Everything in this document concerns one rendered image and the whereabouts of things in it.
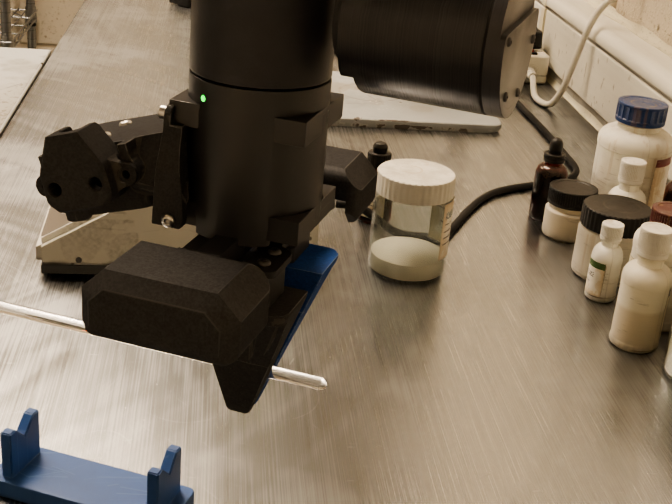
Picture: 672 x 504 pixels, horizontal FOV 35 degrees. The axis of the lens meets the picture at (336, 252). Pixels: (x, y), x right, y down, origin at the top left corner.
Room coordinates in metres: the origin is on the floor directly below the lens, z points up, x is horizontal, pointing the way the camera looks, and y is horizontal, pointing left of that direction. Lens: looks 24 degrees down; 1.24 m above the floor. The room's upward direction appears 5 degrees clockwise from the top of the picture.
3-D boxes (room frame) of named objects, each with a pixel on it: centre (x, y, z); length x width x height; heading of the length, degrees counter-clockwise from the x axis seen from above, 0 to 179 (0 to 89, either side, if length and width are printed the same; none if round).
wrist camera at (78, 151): (0.43, 0.09, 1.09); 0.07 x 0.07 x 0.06; 77
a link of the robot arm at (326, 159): (0.42, 0.04, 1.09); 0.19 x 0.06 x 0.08; 164
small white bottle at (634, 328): (0.67, -0.21, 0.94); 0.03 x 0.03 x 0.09
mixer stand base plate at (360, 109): (1.22, -0.01, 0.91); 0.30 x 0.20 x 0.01; 97
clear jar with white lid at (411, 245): (0.76, -0.05, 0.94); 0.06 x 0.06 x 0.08
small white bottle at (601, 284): (0.74, -0.20, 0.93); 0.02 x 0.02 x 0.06
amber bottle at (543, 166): (0.89, -0.18, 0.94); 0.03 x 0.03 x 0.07
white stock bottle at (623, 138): (0.88, -0.25, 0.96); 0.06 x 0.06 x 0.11
